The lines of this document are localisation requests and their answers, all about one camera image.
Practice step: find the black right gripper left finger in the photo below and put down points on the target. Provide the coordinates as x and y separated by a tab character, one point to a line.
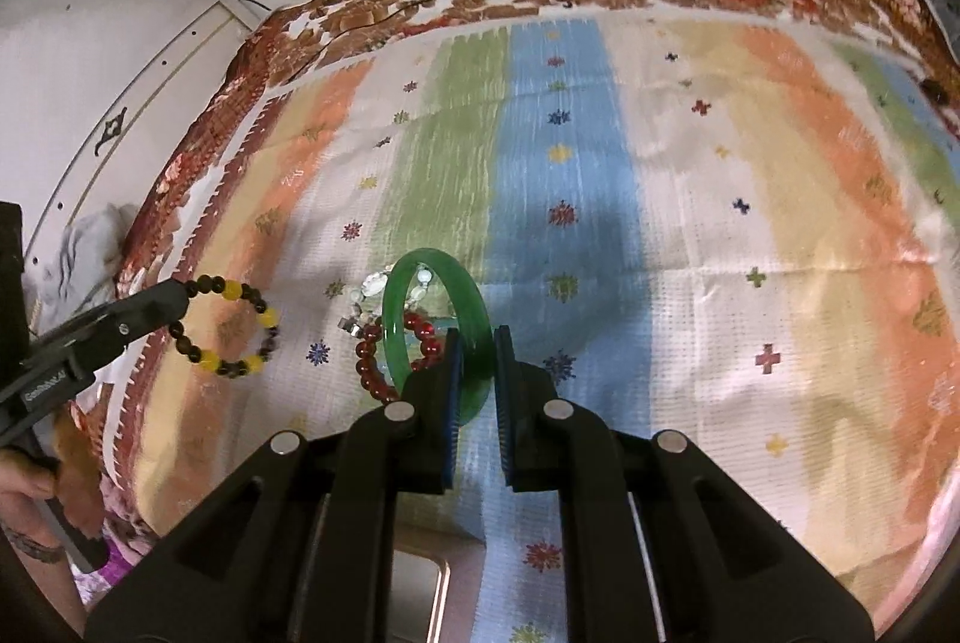
296	543

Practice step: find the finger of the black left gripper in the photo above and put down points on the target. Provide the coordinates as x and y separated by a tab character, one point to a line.
81	357
131	317

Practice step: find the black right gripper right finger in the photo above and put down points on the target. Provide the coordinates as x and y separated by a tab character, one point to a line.
659	543

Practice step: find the green jade bangle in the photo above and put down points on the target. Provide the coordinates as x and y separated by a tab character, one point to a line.
468	317

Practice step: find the grey jewelry basket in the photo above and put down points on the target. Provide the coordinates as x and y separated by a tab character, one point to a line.
435	585

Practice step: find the left hand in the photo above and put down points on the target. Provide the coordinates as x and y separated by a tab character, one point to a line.
23	484

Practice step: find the grey crumpled cloth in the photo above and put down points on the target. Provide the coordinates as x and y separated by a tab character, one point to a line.
81	272

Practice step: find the white headboard panel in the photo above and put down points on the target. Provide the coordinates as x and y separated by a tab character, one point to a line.
133	139

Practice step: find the striped woven bed mat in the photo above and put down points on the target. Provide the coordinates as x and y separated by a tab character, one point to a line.
748	233

